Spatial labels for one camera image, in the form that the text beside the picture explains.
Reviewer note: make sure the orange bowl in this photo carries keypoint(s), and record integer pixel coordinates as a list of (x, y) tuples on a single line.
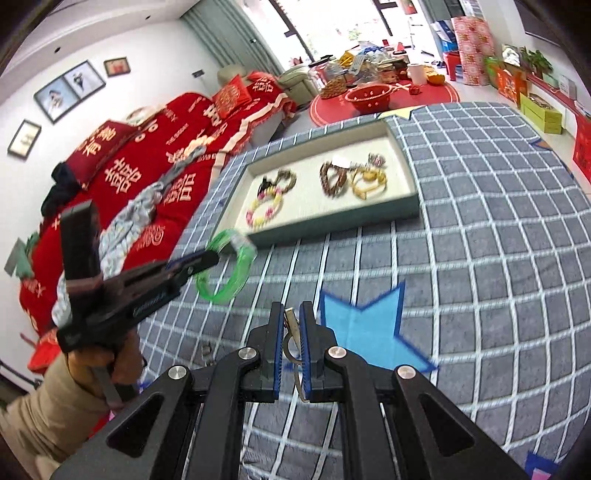
[(434, 78)]

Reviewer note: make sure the white cup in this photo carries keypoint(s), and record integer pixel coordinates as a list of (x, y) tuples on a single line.
[(415, 74)]

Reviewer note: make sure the small dark metal trinket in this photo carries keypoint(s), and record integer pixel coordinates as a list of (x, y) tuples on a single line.
[(205, 353)]

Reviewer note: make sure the row of red gift boxes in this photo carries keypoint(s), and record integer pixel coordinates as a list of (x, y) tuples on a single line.
[(510, 85)]

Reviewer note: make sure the grey-green curtain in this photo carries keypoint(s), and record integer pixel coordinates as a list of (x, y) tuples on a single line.
[(249, 46)]

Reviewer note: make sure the potted green plant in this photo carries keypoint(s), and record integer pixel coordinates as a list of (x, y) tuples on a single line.
[(535, 60)]

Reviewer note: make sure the red round table mat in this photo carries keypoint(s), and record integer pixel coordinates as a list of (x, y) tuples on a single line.
[(429, 99)]

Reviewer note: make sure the grey checked star mat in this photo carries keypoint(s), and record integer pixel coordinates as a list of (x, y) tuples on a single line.
[(485, 230)]

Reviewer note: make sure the clear plastic jar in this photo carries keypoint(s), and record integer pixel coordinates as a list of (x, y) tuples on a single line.
[(325, 69)]

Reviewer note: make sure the person's left hand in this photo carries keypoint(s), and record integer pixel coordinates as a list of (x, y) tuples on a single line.
[(127, 360)]

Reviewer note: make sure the grey-green shallow tray box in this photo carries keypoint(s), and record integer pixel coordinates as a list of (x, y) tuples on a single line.
[(314, 198)]

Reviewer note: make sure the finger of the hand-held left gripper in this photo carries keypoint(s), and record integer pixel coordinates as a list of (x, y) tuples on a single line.
[(198, 267), (182, 263)]

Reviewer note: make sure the grey braided cloth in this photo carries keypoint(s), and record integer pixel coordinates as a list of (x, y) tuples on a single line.
[(124, 230)]

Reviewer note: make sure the blue white box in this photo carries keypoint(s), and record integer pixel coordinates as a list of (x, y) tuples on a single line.
[(445, 32)]

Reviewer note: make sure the red plastic bowl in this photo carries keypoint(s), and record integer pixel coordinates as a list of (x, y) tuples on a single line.
[(369, 97)]

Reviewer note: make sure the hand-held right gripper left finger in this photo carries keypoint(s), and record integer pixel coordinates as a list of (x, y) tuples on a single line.
[(276, 350)]

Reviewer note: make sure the red plastic stool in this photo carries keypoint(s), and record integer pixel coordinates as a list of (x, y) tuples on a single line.
[(455, 64)]

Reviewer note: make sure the black television screen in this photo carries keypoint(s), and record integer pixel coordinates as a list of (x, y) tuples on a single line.
[(563, 18)]

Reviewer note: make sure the person's left forearm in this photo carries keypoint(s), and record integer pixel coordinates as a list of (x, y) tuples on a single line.
[(41, 415)]

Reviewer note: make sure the beige hair clip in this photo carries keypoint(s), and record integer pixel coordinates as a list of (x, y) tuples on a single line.
[(291, 318)]

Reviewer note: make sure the beige armchair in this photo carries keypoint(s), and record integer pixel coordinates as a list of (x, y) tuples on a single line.
[(295, 78)]

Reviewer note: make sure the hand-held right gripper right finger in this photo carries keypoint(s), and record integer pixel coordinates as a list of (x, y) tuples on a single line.
[(307, 360)]

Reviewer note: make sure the green translucent bangle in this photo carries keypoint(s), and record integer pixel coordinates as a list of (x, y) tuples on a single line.
[(244, 263)]

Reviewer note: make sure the dark cloth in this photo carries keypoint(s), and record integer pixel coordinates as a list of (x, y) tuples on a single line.
[(62, 189)]

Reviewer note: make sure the red patterned gift box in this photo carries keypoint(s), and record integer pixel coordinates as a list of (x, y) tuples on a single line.
[(473, 46)]

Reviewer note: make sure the black claw hair clip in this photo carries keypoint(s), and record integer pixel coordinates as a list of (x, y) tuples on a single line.
[(264, 184)]

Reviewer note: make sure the black double picture frame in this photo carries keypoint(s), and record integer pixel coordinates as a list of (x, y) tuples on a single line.
[(69, 90)]

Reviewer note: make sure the pile of snack packets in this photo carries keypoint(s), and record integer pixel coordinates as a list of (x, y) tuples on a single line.
[(364, 60)]

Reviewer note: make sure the red patterned cushion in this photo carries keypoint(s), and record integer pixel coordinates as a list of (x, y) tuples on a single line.
[(233, 99)]

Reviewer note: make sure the black framed white picture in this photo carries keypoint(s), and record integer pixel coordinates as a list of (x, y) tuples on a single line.
[(24, 138)]

